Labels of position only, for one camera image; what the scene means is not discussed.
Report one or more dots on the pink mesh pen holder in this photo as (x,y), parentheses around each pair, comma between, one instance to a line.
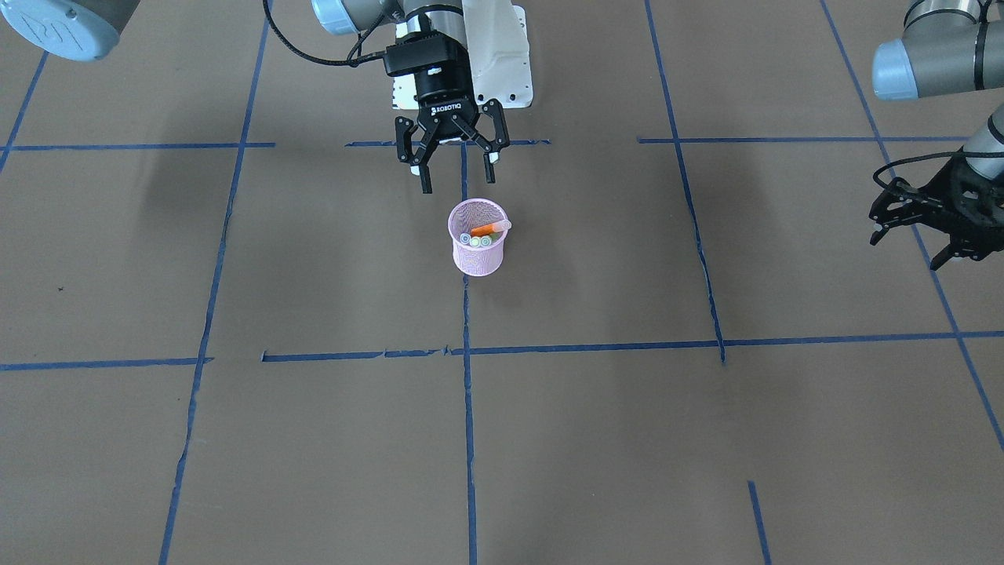
(472,213)

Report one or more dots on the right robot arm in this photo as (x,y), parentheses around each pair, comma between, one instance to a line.
(88,31)

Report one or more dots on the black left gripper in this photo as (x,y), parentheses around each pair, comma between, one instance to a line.
(933,205)

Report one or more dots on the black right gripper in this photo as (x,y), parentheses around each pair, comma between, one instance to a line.
(441,96)

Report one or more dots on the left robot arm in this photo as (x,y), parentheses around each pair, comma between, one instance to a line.
(946,47)

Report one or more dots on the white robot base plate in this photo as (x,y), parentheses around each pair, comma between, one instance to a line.
(497,42)

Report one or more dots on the orange highlighter pen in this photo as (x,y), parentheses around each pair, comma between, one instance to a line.
(491,229)

